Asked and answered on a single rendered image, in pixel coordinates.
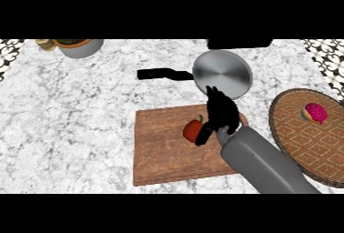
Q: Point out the brown wooden cutting board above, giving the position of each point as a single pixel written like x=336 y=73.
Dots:
x=175 y=148

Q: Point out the black appliance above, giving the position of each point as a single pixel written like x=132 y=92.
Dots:
x=240 y=44

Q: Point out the grey pot with plant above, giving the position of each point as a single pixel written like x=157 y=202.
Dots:
x=81 y=47

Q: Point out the small tan object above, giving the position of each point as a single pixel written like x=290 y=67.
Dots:
x=45 y=44

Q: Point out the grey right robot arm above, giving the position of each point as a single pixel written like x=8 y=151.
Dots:
x=265 y=164

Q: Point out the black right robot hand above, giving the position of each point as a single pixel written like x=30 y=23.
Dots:
x=222 y=109

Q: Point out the round brown woven placemat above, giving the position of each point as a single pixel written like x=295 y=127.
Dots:
x=309 y=136

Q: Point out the red bell pepper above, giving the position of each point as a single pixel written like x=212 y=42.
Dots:
x=193 y=129

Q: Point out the pink frosted cupcake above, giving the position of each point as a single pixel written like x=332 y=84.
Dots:
x=315 y=113

